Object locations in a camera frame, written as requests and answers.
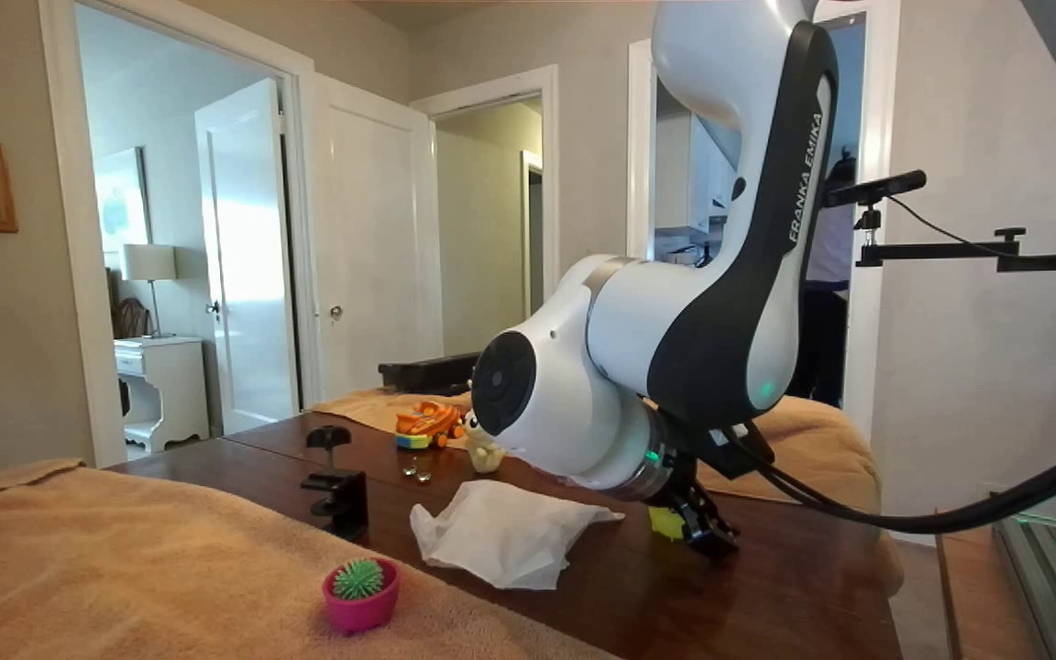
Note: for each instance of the white shade lamp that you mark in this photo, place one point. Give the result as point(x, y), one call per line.
point(150, 262)

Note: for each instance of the black stereo camera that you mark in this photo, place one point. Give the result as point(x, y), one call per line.
point(877, 189)

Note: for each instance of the pink bowl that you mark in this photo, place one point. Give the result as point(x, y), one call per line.
point(363, 612)

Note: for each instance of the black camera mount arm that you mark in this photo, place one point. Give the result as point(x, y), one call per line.
point(981, 249)

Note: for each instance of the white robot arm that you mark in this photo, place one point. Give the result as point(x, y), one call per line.
point(676, 330)

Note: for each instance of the white panel door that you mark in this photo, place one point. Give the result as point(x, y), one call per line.
point(247, 257)
point(374, 242)

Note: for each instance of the long black case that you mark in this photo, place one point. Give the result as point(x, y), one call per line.
point(431, 371)

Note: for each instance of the tan terry towel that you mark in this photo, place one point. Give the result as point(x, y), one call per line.
point(127, 572)
point(816, 446)

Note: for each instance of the white dresser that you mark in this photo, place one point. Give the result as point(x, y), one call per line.
point(165, 387)

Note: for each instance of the white crumpled cloth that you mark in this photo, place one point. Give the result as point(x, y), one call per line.
point(504, 537)

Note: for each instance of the yellow bunny figure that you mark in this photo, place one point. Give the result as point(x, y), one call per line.
point(484, 457)

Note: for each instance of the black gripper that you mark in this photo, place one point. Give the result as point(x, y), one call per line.
point(683, 477)

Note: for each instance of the green spiky ball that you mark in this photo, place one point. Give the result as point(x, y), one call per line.
point(359, 579)

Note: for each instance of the person in blue shirt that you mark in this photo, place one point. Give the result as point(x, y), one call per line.
point(826, 281)

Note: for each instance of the small wooden side table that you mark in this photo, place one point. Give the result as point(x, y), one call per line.
point(974, 605)

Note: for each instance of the framed wall mirror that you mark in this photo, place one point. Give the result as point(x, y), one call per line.
point(127, 206)

